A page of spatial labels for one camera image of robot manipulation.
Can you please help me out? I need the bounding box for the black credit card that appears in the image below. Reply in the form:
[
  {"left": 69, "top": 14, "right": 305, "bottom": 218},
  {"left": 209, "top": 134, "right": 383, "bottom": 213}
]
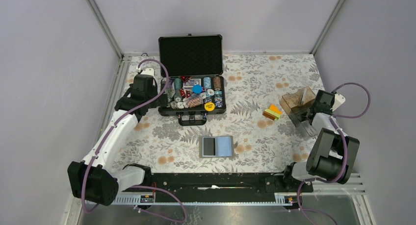
[{"left": 202, "top": 137, "right": 216, "bottom": 156}]

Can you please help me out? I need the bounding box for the beige card holder wallet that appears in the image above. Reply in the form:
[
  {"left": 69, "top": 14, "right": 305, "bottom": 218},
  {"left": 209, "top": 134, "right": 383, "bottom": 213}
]
[{"left": 199, "top": 135, "right": 236, "bottom": 158}]

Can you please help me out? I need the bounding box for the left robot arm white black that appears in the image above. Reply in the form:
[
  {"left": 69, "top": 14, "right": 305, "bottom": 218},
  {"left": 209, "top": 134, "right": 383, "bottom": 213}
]
[{"left": 67, "top": 70, "right": 159, "bottom": 206}]

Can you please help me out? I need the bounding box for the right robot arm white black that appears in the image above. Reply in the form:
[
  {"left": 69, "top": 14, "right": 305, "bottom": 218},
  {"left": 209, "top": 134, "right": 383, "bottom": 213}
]
[{"left": 280, "top": 87, "right": 360, "bottom": 192}]

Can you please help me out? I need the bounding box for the clear acrylic card box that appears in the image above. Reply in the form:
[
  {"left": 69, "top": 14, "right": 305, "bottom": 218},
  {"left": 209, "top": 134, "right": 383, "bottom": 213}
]
[{"left": 280, "top": 86, "right": 316, "bottom": 140}]

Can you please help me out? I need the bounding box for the playing card deck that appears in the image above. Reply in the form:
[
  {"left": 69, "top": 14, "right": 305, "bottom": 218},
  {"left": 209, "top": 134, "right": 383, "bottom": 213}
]
[{"left": 182, "top": 78, "right": 201, "bottom": 89}]

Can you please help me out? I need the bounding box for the orange yellow sticky note stack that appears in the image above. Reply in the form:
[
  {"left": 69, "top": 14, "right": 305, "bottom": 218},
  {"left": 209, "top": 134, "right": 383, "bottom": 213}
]
[{"left": 262, "top": 104, "right": 282, "bottom": 121}]

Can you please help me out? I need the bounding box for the black poker chip case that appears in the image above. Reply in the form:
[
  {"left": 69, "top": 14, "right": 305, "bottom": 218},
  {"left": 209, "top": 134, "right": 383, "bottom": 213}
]
[{"left": 158, "top": 34, "right": 227, "bottom": 126}]

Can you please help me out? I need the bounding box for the blue round chip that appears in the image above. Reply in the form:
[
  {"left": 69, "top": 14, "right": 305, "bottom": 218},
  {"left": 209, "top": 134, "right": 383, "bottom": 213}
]
[{"left": 192, "top": 84, "right": 203, "bottom": 94}]

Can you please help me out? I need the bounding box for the yellow round dealer chip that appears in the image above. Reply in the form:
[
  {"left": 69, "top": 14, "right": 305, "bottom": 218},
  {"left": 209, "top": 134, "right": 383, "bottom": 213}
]
[{"left": 204, "top": 102, "right": 215, "bottom": 112}]

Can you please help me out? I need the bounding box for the floral patterned table mat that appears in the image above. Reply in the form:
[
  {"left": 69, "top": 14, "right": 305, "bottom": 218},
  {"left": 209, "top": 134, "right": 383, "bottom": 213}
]
[{"left": 112, "top": 54, "right": 323, "bottom": 173}]

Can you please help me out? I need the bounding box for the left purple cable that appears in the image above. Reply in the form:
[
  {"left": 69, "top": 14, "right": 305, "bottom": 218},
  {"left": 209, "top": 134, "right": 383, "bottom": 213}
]
[{"left": 80, "top": 58, "right": 189, "bottom": 224}]

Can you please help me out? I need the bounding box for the purple cable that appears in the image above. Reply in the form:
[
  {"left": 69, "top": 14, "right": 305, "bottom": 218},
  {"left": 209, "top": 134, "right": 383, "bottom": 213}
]
[
  {"left": 296, "top": 82, "right": 372, "bottom": 225},
  {"left": 80, "top": 58, "right": 189, "bottom": 224}
]

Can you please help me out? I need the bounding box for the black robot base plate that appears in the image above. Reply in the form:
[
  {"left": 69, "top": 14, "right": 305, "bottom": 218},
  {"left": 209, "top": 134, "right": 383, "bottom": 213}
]
[{"left": 121, "top": 172, "right": 314, "bottom": 204}]

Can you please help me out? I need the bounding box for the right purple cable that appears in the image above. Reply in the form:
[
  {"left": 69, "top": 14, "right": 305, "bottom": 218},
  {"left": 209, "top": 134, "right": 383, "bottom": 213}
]
[{"left": 296, "top": 82, "right": 372, "bottom": 225}]

